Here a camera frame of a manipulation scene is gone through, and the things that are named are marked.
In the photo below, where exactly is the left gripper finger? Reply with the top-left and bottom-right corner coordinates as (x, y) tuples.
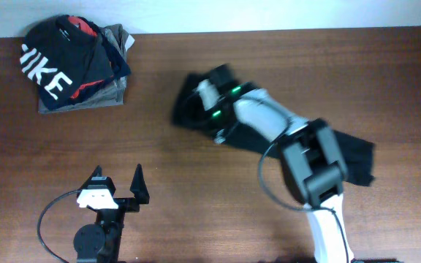
(80, 165), (103, 190)
(129, 164), (150, 205)

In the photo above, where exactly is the black t-shirt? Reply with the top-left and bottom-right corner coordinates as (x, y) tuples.
(171, 72), (376, 188)

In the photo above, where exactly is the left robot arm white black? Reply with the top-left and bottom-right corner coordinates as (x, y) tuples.
(73, 164), (150, 262)

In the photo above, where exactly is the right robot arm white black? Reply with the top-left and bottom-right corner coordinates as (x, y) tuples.
(192, 65), (354, 262)

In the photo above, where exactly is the navy red trimmed folded shirt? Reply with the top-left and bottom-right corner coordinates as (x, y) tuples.
(68, 16), (131, 102)

